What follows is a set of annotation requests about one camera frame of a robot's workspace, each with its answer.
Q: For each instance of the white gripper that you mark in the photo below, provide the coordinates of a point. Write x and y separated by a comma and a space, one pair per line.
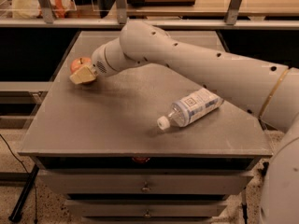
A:
99, 61

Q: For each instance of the red apple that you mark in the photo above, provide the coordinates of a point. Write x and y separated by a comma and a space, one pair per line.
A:
79, 62

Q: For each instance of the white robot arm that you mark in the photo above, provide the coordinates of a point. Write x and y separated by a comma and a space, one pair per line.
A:
269, 90

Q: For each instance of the grey drawer cabinet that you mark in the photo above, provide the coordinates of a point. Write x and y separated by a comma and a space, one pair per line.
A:
110, 127

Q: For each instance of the white orange plastic bag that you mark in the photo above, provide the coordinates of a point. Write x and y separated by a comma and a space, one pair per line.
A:
29, 9

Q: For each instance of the upper grey drawer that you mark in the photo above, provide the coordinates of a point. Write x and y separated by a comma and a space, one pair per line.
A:
210, 183

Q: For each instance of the grey drawer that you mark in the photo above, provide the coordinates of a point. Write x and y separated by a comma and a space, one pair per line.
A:
210, 183
97, 208

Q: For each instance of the clear plastic water bottle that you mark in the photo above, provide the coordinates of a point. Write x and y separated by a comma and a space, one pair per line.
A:
189, 109

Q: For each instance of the lower grey drawer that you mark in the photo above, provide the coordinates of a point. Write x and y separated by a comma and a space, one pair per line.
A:
97, 208

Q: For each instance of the left black stand leg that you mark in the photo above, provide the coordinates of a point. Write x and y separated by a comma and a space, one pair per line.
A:
15, 216

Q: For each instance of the wooden background table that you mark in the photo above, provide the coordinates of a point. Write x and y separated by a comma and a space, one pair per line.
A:
209, 8

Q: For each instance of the metal guard rail frame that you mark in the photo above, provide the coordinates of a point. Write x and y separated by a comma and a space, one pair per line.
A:
87, 17

